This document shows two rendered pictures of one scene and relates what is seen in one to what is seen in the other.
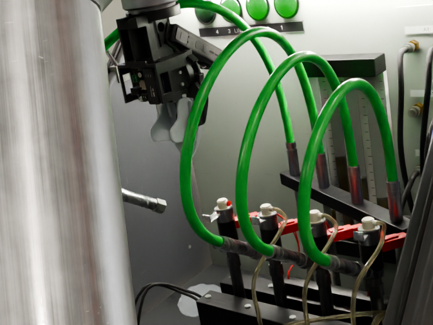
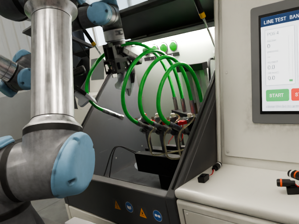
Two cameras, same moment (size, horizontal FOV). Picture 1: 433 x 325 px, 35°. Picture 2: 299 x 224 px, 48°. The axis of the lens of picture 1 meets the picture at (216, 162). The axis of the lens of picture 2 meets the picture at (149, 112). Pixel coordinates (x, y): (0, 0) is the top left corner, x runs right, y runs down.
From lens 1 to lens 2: 0.43 m
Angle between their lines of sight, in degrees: 10
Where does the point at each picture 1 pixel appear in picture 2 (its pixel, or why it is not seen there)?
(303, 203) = (157, 100)
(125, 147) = (115, 102)
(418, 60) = not seen: hidden behind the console
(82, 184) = (59, 50)
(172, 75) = (121, 63)
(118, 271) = (67, 72)
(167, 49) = (120, 55)
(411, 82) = not seen: hidden behind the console
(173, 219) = (135, 133)
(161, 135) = (119, 86)
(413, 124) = not seen: hidden behind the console
